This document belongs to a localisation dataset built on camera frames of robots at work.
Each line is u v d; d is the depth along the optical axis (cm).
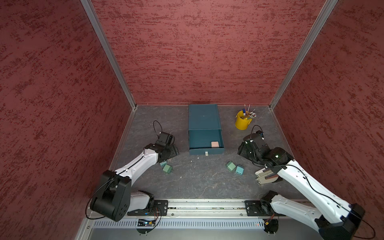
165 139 70
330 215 40
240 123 101
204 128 79
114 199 41
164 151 69
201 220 71
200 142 80
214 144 79
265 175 82
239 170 85
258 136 55
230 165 87
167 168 85
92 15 73
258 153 54
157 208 74
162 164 87
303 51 88
